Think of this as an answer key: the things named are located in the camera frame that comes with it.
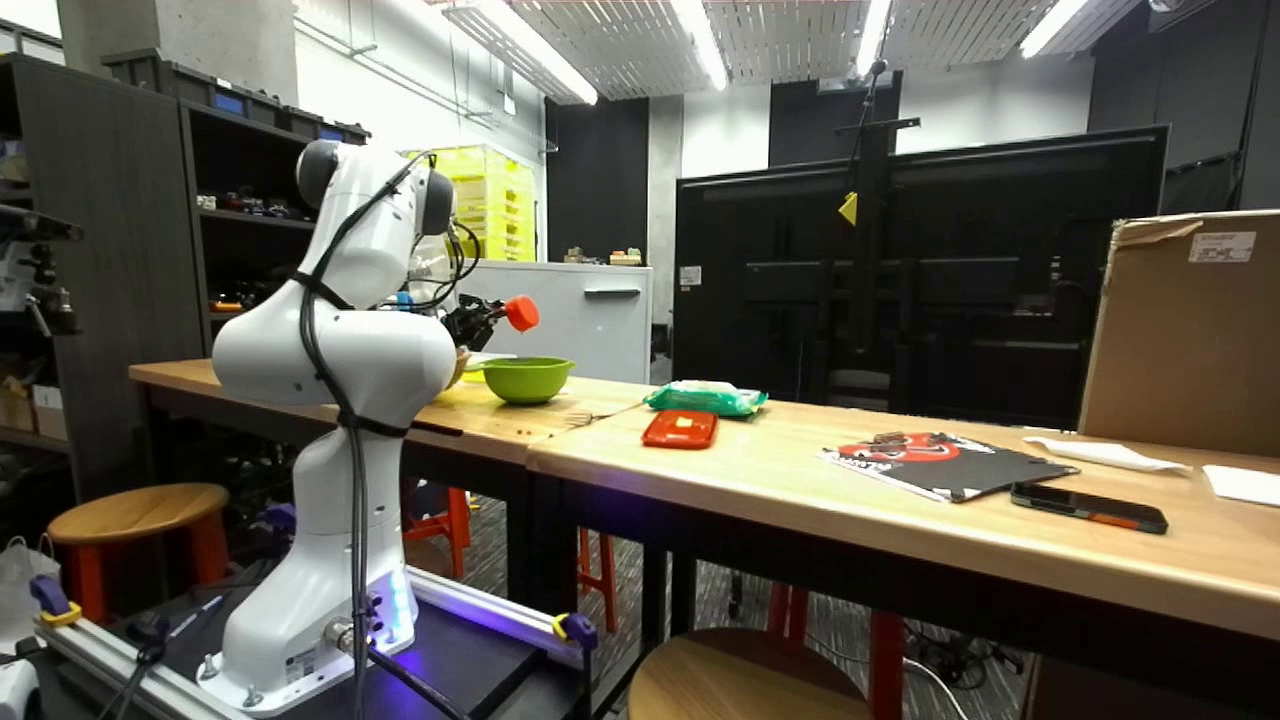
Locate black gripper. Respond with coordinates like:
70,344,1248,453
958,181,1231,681
437,291,518,358

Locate small orange cup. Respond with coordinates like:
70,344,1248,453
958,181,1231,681
502,291,546,335

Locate robot base platform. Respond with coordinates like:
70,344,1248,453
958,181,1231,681
23,562,598,720

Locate green plastic bowl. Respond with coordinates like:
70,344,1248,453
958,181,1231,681
479,350,578,409

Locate grey cabinet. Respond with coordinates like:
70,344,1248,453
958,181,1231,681
458,258,656,386

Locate yellow storage boxes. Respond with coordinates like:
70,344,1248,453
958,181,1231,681
428,139,542,268

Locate flat red-orange case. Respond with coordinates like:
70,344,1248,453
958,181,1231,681
642,409,719,453

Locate red metal stool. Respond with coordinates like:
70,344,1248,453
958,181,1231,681
764,578,913,720
400,480,621,641

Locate green wet wipes pack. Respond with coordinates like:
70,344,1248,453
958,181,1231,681
646,377,772,422

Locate long ceiling light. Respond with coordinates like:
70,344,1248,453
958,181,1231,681
664,0,731,96
437,0,601,110
853,0,897,81
1015,0,1092,59

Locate dark storage shelf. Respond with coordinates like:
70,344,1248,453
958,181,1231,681
0,51,373,495

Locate wooden stool with orange legs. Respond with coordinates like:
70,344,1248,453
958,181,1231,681
42,480,234,624

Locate round wooden stool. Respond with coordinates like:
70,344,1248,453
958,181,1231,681
626,629,875,720

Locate red and black magazine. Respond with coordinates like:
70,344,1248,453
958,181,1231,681
825,427,1077,503

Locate large black monitor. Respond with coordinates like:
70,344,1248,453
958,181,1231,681
668,125,1170,432

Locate white paper sheet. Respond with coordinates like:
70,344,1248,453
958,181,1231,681
1026,432,1184,477
1196,460,1280,508

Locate flat black phone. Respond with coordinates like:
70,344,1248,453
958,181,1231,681
1007,480,1174,534

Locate brown cardboard box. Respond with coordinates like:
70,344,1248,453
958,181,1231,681
1074,202,1280,457

